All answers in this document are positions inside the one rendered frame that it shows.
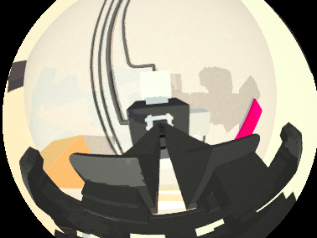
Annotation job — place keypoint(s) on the pink flat rectangular slab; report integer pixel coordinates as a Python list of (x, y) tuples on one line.
[(251, 120)]

